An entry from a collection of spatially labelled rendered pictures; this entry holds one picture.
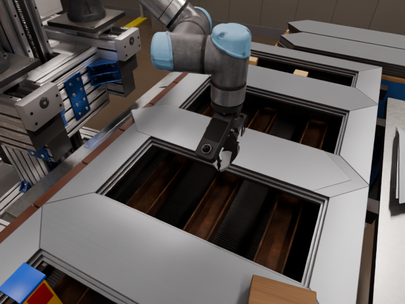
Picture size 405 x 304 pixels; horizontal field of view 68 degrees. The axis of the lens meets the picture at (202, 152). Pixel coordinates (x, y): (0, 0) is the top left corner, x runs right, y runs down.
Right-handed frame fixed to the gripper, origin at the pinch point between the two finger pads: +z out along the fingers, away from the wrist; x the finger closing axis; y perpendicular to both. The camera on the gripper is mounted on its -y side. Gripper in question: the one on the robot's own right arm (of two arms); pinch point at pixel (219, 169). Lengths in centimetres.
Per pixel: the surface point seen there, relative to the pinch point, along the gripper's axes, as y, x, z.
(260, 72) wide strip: 67, 10, 6
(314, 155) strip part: 23.6, -21.2, 5.8
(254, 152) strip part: 16.4, -4.5, 5.8
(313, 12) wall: 324, 26, 55
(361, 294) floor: 37, -62, 90
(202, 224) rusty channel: -3.4, 2.9, 22.0
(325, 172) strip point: 17.6, -25.4, 5.8
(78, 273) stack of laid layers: -35.9, 16.8, 6.8
